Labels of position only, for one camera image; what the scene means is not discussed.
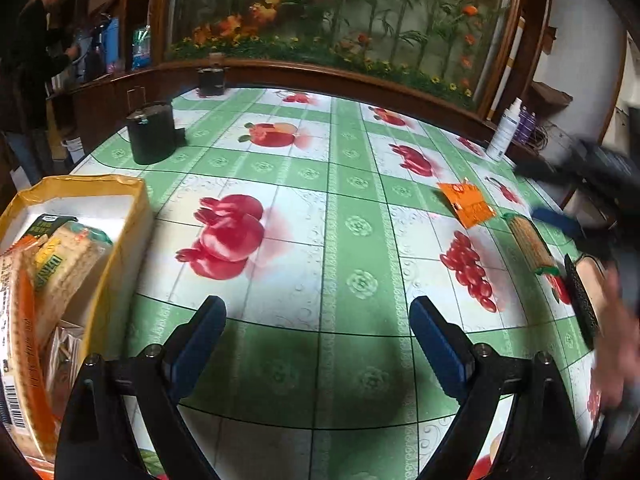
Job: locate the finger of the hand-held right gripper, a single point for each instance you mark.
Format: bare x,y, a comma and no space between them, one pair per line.
557,220
542,169

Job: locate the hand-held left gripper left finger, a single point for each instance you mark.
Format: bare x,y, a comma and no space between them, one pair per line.
200,345

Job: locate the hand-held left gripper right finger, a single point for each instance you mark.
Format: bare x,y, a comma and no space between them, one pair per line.
440,355

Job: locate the green wafer snack packet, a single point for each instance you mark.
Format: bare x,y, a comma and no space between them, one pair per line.
532,247

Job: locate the small orange snack packet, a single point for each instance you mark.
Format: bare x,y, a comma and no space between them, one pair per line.
467,205

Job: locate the yellow cardboard box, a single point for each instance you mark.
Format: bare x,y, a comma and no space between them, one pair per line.
120,240

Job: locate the green cracker snack packet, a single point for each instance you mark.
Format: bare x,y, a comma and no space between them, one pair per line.
65,255

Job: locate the large orange snack packet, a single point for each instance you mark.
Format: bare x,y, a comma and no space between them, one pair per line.
25,340

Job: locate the person's right hand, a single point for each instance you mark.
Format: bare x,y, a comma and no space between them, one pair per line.
622,330

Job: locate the purple bottle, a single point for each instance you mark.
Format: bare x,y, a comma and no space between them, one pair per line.
530,127
520,127

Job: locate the white spray bottle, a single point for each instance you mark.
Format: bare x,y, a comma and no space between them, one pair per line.
502,135

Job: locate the rolled white yellow poster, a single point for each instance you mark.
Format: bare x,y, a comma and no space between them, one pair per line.
510,60

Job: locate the clear snack packet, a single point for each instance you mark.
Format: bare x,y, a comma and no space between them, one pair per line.
65,355

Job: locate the green fruit print tablecloth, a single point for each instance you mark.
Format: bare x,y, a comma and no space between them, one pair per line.
340,200

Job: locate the white bucket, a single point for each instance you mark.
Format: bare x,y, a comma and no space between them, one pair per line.
75,149

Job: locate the framed flower mural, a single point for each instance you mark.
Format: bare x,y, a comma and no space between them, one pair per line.
350,20

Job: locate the green label water bottle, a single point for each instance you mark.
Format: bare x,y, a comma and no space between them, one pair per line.
141,47

